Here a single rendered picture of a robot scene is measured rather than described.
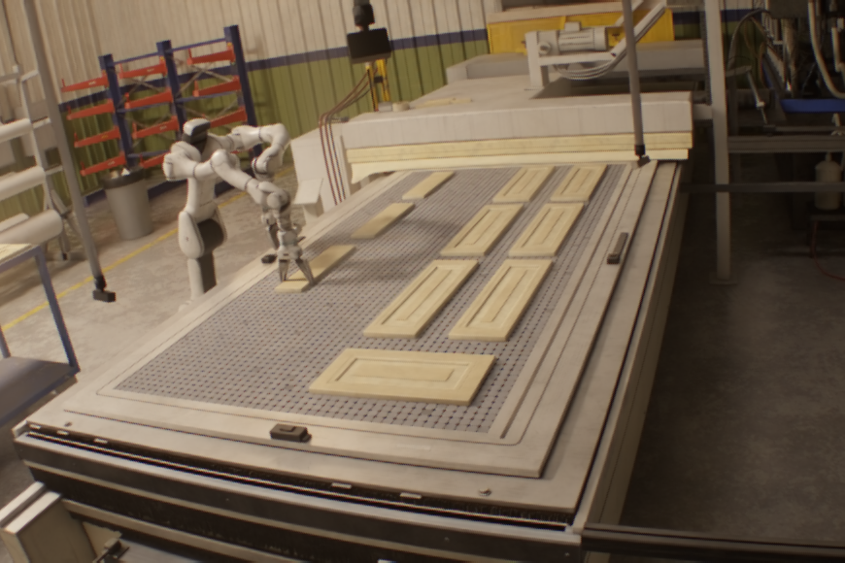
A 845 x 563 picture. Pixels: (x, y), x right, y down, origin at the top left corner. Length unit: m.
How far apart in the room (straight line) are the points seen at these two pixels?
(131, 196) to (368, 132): 3.83
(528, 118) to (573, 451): 2.97
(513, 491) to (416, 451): 0.28
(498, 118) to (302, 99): 5.87
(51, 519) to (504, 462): 1.54
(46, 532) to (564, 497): 1.69
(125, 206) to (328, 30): 3.52
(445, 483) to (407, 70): 7.96
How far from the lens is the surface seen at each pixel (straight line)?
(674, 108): 4.41
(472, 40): 9.10
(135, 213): 8.24
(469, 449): 1.87
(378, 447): 1.94
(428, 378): 2.18
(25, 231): 7.53
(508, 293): 2.66
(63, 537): 2.71
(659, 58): 6.63
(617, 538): 1.64
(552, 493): 1.75
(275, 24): 10.26
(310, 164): 5.65
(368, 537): 1.88
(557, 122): 4.52
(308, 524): 1.95
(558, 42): 5.29
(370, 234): 3.54
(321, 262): 3.28
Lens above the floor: 1.93
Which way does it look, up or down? 21 degrees down
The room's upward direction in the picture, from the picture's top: 10 degrees counter-clockwise
